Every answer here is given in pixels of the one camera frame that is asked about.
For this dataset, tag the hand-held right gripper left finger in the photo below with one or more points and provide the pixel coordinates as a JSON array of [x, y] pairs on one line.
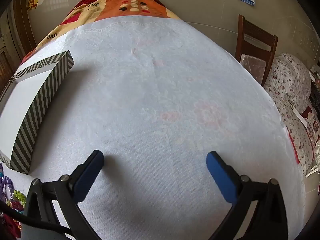
[[88, 177]]

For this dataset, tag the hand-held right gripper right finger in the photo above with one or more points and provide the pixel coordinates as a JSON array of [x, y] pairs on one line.
[[221, 177]]

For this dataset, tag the striped jewelry box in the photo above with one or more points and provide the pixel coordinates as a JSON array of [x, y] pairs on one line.
[[37, 110]]

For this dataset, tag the white embossed tablecloth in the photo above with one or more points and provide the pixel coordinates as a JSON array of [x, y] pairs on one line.
[[162, 105]]

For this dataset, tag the red white cushion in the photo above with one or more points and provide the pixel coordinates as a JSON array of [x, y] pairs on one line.
[[310, 117]]

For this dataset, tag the pink chair cushion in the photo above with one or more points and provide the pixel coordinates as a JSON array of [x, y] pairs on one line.
[[252, 66]]

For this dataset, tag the floral bedding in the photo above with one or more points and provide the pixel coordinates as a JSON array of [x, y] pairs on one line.
[[287, 80]]

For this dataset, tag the brown wooden chair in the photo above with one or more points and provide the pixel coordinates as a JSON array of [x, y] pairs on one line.
[[257, 33]]

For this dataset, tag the dark wooden door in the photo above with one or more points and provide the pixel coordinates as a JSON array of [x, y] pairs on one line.
[[15, 30]]

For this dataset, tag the orange printed blanket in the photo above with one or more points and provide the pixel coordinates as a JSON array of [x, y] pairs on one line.
[[150, 7]]

